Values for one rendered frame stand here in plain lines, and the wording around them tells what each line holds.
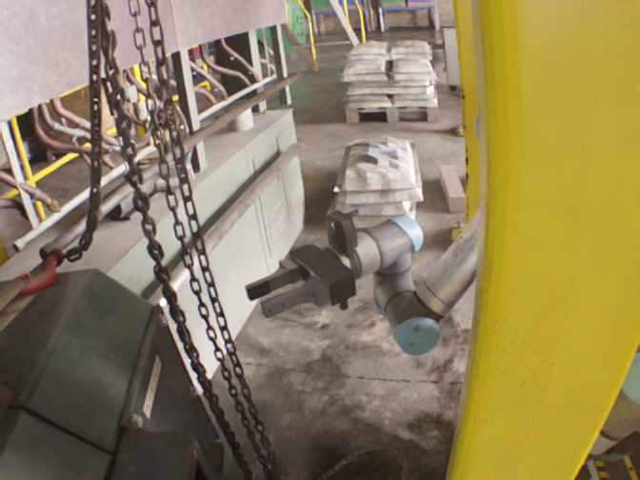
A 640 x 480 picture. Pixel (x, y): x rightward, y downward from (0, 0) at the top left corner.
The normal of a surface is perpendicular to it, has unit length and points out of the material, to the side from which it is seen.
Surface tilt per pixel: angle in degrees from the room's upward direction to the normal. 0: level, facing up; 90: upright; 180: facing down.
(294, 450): 0
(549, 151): 90
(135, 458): 0
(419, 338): 90
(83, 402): 45
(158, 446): 0
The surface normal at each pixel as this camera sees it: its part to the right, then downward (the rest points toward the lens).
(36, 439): 0.62, -0.71
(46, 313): -0.12, -0.87
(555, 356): -0.27, 0.50
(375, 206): -0.29, 0.11
